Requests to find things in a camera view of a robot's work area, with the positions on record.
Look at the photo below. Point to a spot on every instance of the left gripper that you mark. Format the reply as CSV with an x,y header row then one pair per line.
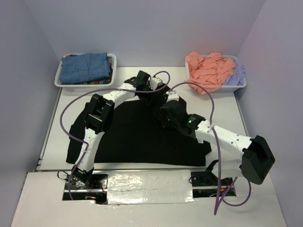
x,y
148,100

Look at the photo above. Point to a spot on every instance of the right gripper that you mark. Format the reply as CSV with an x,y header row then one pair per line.
x,y
164,122

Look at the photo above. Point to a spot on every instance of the black long sleeve shirt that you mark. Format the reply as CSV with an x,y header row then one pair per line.
x,y
136,136

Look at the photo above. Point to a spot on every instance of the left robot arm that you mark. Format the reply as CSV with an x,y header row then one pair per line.
x,y
99,117

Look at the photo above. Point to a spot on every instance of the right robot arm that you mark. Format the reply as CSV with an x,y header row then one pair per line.
x,y
253,157

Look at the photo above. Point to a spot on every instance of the blue checkered folded shirt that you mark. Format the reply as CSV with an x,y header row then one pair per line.
x,y
82,68

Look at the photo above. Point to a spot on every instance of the orange pink shirt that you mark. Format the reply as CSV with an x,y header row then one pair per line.
x,y
208,73

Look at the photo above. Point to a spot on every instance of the left white plastic basket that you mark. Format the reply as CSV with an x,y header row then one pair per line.
x,y
104,83

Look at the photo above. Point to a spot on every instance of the white plastic basket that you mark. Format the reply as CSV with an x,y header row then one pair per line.
x,y
104,83
223,88

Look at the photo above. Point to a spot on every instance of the right white plastic basket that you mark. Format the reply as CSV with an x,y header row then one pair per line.
x,y
223,88

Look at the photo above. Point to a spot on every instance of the lavender shirt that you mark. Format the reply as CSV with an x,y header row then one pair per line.
x,y
237,79

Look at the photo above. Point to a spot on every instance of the silver foil tape cover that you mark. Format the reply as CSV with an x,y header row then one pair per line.
x,y
149,187

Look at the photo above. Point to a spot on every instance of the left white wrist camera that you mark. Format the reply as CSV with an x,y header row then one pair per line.
x,y
155,82

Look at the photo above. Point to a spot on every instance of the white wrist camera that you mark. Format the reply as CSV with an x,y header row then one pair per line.
x,y
172,96
155,82

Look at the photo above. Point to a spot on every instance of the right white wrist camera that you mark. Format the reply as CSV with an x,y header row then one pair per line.
x,y
172,96

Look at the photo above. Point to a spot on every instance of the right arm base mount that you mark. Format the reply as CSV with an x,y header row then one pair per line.
x,y
204,183

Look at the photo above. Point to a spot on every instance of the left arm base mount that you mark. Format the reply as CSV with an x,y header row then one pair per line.
x,y
95,191

